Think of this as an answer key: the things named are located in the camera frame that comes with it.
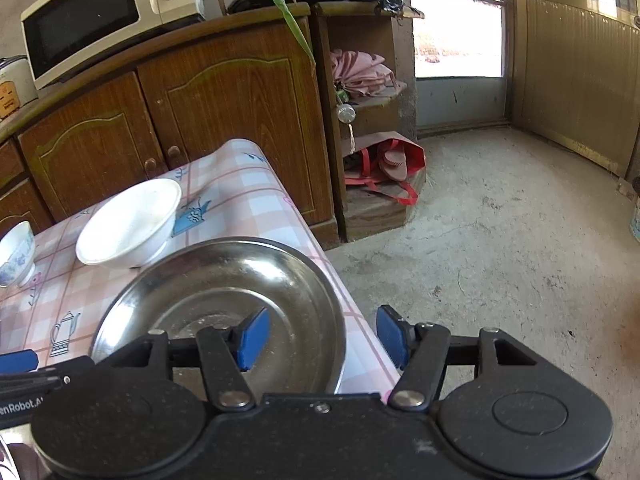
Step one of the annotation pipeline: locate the white ceramic bowl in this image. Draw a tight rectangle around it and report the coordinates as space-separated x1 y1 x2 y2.
76 178 182 269

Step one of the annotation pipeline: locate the white rice cooker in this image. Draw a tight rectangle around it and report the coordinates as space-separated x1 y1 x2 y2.
0 55 38 120

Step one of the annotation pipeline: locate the brown wooden cabinet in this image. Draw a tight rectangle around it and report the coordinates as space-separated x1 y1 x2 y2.
1 3 339 248

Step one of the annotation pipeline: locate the red shopping bag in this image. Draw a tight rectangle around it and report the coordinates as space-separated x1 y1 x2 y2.
341 131 426 206

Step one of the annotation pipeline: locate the pink plaid tablecloth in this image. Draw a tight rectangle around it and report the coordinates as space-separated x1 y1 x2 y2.
1 139 398 396

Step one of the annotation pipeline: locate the cream microwave oven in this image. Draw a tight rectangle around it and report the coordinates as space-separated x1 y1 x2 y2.
21 0 206 89

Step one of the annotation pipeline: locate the blue floral ceramic bowl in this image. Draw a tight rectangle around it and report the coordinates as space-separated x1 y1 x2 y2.
0 221 36 288

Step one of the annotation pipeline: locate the pink folded umbrella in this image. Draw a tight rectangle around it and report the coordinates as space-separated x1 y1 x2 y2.
330 49 398 98

